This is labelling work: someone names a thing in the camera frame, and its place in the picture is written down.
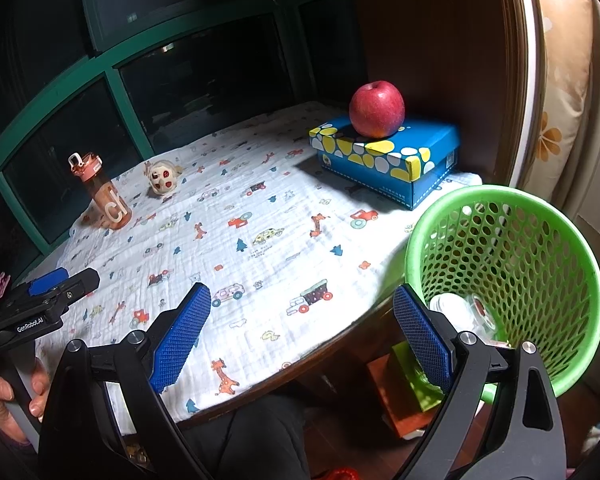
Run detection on labelled pudding cup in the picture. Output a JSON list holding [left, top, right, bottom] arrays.
[[430, 294, 471, 331]]

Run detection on green window frame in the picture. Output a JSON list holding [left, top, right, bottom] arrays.
[[0, 0, 361, 261]]

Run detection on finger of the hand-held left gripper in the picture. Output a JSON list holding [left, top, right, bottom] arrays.
[[10, 267, 101, 311], [28, 268, 70, 297]]

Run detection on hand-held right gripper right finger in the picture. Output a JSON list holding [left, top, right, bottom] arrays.
[[392, 284, 566, 480]]

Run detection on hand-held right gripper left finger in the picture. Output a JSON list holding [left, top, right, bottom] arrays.
[[39, 282, 212, 480]]

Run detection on green plastic basket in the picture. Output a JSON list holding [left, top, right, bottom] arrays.
[[404, 185, 600, 403]]

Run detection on person's dark trousers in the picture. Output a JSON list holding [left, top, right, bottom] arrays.
[[177, 392, 321, 480]]

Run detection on cream plush toy red spots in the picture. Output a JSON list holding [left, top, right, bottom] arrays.
[[146, 159, 180, 197]]

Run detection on red apple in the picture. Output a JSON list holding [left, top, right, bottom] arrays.
[[349, 81, 406, 139]]

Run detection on clear plastic cup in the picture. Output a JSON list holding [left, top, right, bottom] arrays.
[[470, 296, 506, 348]]

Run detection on floral pillow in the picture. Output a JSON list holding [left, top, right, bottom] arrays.
[[522, 0, 598, 206]]

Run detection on white printed blanket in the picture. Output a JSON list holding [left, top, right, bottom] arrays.
[[32, 101, 481, 436]]

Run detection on orange water bottle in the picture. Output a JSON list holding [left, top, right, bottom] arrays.
[[69, 152, 132, 231]]

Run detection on green box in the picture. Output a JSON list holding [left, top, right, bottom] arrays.
[[390, 342, 443, 413]]

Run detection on orange box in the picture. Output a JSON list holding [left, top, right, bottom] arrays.
[[367, 355, 446, 438]]

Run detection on brown wooden panel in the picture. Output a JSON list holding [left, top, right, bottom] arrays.
[[347, 0, 538, 186]]

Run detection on blue spotted box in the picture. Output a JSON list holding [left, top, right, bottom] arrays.
[[309, 116, 461, 211]]

